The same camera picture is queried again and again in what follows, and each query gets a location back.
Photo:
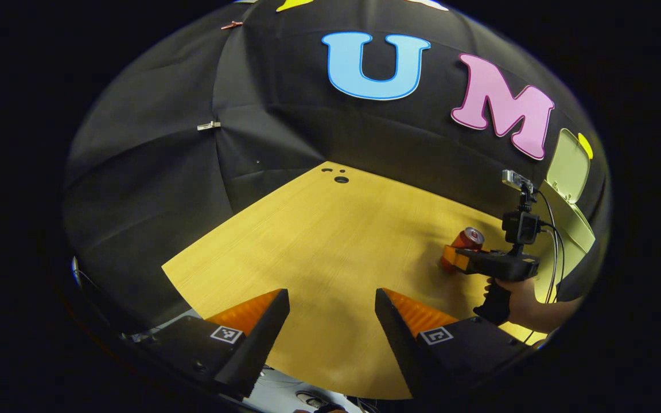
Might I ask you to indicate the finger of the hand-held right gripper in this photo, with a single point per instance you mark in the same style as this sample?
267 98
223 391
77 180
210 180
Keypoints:
455 259

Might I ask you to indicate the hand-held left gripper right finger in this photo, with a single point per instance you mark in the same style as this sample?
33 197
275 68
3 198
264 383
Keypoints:
399 344

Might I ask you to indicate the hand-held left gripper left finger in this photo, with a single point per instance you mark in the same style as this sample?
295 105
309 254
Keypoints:
259 344

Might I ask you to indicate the orange pop can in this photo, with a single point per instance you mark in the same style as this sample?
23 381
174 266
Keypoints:
468 238

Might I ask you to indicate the green desktop garbage bin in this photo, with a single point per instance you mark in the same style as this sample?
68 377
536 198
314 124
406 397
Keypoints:
568 166

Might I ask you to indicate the wooden desktop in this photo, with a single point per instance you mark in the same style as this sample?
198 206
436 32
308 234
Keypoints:
336 258

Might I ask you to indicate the black backdrop cloth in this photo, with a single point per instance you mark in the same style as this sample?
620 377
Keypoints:
164 143

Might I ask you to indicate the silver metal clip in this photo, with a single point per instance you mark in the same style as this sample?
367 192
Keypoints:
209 125

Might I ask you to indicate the copper metal clip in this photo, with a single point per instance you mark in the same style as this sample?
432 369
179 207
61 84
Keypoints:
231 24

